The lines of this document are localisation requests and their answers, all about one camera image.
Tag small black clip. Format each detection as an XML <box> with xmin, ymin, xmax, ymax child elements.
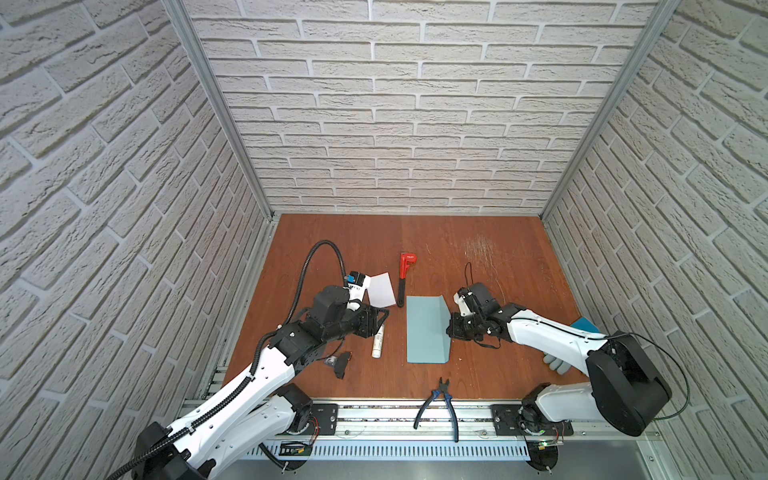
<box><xmin>324</xmin><ymin>352</ymin><xmax>352</xmax><ymax>380</ymax></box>

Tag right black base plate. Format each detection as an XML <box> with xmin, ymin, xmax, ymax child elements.
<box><xmin>490</xmin><ymin>404</ymin><xmax>574</xmax><ymax>438</ymax></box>

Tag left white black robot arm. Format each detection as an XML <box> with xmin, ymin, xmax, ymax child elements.
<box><xmin>110</xmin><ymin>270</ymin><xmax>389</xmax><ymax>479</ymax></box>

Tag white slotted cable duct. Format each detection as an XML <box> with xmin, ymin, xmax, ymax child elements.
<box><xmin>265</xmin><ymin>440</ymin><xmax>530</xmax><ymax>461</ymax></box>

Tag aluminium frame rail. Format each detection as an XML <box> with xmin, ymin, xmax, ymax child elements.
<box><xmin>169</xmin><ymin>383</ymin><xmax>661</xmax><ymax>444</ymax></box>

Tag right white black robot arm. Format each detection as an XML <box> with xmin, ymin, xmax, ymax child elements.
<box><xmin>446</xmin><ymin>263</ymin><xmax>691</xmax><ymax>437</ymax></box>

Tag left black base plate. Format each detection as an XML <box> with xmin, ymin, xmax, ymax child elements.
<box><xmin>285</xmin><ymin>402</ymin><xmax>339</xmax><ymax>436</ymax></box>

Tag grey blue work glove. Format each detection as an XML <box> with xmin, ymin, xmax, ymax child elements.
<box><xmin>543</xmin><ymin>316</ymin><xmax>603</xmax><ymax>376</ymax></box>

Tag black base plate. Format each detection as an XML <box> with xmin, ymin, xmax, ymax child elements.
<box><xmin>490</xmin><ymin>404</ymin><xmax>574</xmax><ymax>438</ymax></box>
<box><xmin>285</xmin><ymin>402</ymin><xmax>339</xmax><ymax>436</ymax></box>

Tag blue black pliers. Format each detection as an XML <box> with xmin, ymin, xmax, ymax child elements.
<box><xmin>412</xmin><ymin>376</ymin><xmax>461</xmax><ymax>444</ymax></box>

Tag white glue stick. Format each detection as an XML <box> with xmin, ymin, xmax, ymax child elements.
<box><xmin>372</xmin><ymin>325</ymin><xmax>385</xmax><ymax>359</ymax></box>

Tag red black pipe wrench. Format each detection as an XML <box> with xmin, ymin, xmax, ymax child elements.
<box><xmin>396</xmin><ymin>253</ymin><xmax>417</xmax><ymax>308</ymax></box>

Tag pink white letter card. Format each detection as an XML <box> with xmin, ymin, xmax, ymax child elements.
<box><xmin>367</xmin><ymin>272</ymin><xmax>396</xmax><ymax>308</ymax></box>

